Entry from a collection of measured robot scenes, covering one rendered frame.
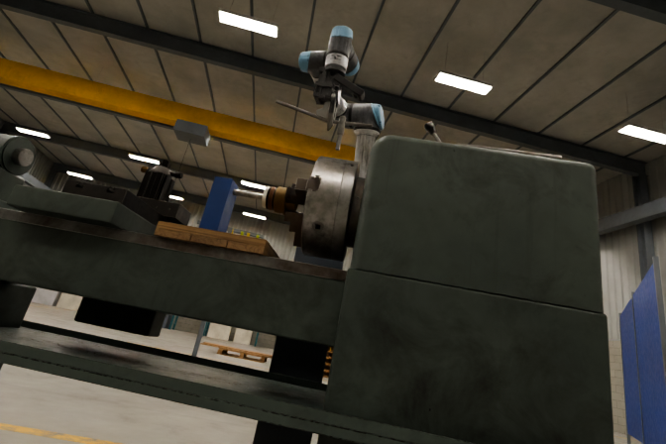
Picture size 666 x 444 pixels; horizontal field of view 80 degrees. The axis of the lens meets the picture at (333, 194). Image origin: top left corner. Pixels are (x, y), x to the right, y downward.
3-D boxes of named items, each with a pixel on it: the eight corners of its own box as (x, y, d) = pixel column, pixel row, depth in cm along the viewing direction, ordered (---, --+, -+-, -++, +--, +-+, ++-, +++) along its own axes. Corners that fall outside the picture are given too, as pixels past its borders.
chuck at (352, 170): (345, 263, 137) (360, 175, 143) (340, 260, 107) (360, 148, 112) (335, 261, 138) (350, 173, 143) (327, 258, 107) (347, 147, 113)
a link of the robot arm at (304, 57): (334, 111, 194) (300, 42, 150) (356, 112, 191) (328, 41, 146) (330, 133, 190) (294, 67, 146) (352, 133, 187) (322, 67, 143)
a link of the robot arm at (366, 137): (344, 222, 184) (356, 108, 190) (376, 225, 180) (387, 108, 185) (336, 220, 173) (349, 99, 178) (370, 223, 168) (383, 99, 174)
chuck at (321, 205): (335, 261, 138) (350, 173, 143) (327, 258, 107) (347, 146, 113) (309, 257, 139) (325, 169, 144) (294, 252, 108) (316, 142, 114)
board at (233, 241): (283, 277, 136) (286, 267, 137) (263, 254, 102) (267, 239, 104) (200, 263, 139) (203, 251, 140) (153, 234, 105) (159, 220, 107)
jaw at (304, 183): (323, 195, 124) (321, 176, 113) (320, 209, 122) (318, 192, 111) (288, 189, 125) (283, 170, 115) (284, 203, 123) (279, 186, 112)
